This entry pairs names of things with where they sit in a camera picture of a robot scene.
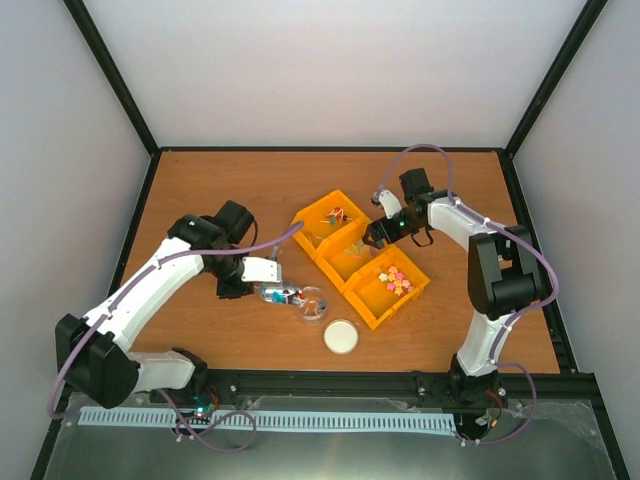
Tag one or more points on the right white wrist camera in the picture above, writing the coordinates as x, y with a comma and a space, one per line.
389, 203

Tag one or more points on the clear glass bowl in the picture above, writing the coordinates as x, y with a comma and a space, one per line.
312, 304

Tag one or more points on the black front rail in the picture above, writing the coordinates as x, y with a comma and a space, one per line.
446, 391

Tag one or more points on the silver metal scoop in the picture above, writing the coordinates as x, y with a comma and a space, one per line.
285, 293

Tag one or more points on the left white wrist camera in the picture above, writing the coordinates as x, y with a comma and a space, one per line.
264, 270

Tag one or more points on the orange three-compartment bin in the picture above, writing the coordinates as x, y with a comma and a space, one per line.
356, 280

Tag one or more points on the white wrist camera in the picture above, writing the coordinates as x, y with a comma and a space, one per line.
264, 270
389, 203

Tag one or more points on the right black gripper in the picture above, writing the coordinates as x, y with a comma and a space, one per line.
391, 237

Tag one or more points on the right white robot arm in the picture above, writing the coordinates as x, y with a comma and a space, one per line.
503, 276

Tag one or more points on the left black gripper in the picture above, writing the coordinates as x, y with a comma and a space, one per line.
225, 290

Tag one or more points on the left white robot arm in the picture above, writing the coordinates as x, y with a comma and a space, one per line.
94, 352

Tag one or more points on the light blue cable duct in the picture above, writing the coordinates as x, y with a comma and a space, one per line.
272, 421

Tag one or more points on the white round lid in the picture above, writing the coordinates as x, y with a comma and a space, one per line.
341, 336

